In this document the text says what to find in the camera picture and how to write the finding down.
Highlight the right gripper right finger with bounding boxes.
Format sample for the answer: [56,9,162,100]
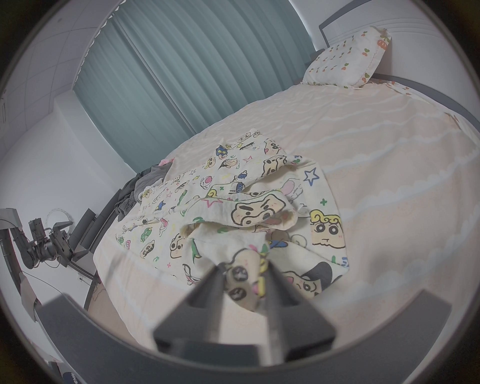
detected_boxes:
[263,262,336,363]

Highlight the dark grey garment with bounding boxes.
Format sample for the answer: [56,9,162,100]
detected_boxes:
[113,197,136,223]

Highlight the black garment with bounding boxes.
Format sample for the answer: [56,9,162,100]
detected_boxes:
[114,173,145,222]

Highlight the white printed pyjama top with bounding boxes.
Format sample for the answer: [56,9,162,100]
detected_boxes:
[114,128,351,312]

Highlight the blue-green curtain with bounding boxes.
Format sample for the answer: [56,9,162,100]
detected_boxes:
[72,0,317,173]

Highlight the black sofa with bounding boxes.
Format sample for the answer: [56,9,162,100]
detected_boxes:
[69,209,99,259]

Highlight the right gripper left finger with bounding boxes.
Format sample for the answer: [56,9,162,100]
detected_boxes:
[153,263,226,352]

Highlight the white printed pillow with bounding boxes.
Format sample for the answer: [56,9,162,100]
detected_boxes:
[302,25,392,89]

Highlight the bed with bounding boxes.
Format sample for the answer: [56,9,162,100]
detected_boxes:
[84,0,480,351]

